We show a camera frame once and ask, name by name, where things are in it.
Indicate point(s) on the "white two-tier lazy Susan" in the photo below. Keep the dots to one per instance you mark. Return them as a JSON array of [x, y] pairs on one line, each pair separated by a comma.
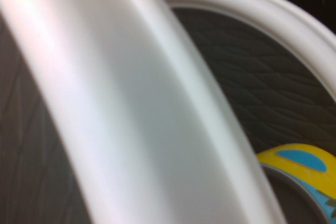
[[143, 96]]

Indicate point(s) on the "yellow blue dotted can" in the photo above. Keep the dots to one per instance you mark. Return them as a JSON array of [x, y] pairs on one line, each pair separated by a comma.
[[301, 169]]

